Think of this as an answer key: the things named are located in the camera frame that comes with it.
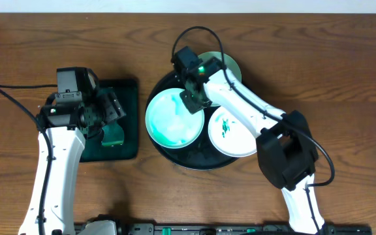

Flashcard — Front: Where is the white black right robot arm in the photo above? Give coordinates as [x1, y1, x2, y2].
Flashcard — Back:
[173, 57, 324, 234]

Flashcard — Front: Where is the pale green plate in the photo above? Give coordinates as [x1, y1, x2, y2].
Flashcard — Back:
[197, 51, 243, 108]

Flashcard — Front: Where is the dark green rectangular tray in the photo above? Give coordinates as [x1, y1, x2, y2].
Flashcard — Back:
[80, 79, 138, 163]

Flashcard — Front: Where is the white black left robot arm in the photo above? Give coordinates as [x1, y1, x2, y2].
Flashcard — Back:
[18, 89, 125, 234]

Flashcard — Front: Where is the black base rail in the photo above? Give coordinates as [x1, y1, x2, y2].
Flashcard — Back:
[116, 223, 373, 235]

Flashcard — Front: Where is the white plate with green blob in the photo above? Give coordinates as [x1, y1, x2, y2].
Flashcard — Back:
[208, 106, 257, 158]

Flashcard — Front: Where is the green yellow scrub sponge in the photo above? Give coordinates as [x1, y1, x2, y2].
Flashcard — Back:
[101, 122, 125, 147]

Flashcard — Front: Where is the round black tray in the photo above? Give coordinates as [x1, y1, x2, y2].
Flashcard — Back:
[145, 72, 238, 170]

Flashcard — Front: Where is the white plate smeared green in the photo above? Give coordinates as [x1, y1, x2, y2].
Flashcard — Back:
[145, 88, 205, 149]

